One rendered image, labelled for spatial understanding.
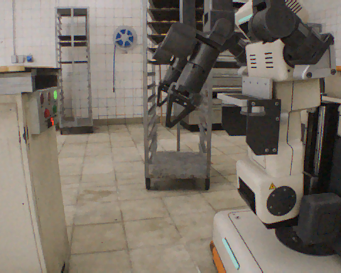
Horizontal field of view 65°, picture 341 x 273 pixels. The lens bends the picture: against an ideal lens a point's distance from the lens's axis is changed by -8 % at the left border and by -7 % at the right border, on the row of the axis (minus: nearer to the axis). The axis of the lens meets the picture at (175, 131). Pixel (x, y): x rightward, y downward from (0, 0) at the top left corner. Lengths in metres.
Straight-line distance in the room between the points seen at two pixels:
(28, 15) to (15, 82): 4.30
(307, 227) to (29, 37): 4.84
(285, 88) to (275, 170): 0.25
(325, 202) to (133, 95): 4.41
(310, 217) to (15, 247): 0.98
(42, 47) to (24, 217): 4.24
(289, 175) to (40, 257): 0.88
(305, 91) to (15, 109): 0.88
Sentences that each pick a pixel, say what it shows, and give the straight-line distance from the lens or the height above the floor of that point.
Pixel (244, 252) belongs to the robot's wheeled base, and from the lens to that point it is 1.09.
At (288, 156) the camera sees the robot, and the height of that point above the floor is 0.65.
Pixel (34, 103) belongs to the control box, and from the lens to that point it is 0.98.
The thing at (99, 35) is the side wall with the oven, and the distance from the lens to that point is 5.04.
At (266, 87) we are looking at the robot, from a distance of 0.86.
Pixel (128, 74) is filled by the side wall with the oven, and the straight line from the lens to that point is 5.03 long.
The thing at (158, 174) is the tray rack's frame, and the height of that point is 0.15.
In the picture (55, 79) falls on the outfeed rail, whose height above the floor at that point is 0.87.
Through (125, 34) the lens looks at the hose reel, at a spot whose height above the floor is 1.50.
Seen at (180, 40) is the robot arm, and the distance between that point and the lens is 0.64.
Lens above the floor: 0.89
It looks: 12 degrees down
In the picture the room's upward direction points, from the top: straight up
